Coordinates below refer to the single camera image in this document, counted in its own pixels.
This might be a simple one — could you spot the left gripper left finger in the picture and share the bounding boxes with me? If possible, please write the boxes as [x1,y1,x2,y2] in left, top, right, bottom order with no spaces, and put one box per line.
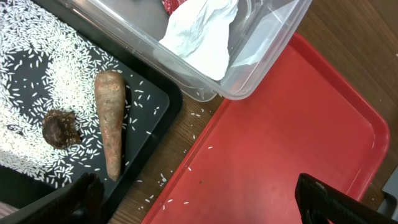
[1,173,104,224]

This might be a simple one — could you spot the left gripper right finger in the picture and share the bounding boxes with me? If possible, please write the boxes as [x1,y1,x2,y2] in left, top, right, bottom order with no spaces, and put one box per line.
[295,173,397,224]

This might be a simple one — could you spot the brown food scrap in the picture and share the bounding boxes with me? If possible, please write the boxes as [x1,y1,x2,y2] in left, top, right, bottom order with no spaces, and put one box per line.
[42,110,81,149]

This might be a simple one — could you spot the pile of white rice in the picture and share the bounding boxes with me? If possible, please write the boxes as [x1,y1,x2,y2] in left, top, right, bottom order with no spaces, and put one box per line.
[0,0,162,190]

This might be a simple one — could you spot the brown carrot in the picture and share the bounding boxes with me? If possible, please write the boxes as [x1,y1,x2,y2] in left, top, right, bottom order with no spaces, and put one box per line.
[95,71,126,181]

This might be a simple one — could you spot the white napkin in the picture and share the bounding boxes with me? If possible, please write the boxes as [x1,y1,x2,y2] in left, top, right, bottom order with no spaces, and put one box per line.
[160,0,238,81]

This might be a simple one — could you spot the red sauce packet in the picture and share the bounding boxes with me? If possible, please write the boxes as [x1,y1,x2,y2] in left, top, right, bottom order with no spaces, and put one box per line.
[162,0,187,15]

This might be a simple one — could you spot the grey dishwasher rack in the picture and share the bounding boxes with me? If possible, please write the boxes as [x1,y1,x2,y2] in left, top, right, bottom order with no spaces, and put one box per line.
[378,167,398,221]

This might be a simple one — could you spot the red serving tray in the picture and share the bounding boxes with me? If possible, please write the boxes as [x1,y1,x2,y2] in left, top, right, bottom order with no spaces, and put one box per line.
[144,34,390,223]

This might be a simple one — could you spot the black plastic tray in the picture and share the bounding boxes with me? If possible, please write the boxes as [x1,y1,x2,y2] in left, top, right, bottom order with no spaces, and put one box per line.
[1,1,182,222]

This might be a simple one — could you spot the clear plastic bin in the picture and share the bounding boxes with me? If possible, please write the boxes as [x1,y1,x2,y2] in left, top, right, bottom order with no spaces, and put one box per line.
[61,0,311,102]

